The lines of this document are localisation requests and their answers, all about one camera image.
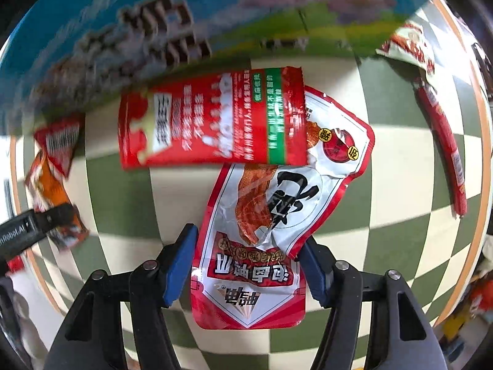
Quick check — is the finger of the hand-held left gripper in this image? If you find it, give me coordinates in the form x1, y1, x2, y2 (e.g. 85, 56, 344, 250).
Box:
29, 203, 76, 236

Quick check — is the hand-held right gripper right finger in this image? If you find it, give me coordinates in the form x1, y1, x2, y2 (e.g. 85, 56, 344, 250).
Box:
298, 235, 451, 370

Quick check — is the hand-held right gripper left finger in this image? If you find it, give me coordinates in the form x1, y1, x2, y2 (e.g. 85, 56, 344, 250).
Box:
45, 224, 199, 370

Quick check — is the orange panda snack packet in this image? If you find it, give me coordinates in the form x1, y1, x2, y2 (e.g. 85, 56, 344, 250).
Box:
25, 150, 89, 248

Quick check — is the red white duck snack packet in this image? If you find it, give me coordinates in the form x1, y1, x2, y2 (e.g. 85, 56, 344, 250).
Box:
190, 87, 375, 330

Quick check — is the printed blue cardboard box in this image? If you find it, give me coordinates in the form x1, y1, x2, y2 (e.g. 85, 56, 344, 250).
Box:
0, 0, 440, 132

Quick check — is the small dark red snack packet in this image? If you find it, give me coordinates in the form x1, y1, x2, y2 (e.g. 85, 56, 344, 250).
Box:
34, 117, 85, 180

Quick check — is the red snack packet white print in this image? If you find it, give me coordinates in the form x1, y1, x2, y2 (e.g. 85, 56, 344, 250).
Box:
119, 67, 309, 170

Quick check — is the red sausage stick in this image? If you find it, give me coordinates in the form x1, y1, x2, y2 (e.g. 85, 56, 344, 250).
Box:
414, 79, 468, 217

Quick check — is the small red white snack packet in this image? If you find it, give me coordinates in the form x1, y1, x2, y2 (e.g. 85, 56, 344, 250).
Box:
375, 21, 437, 76

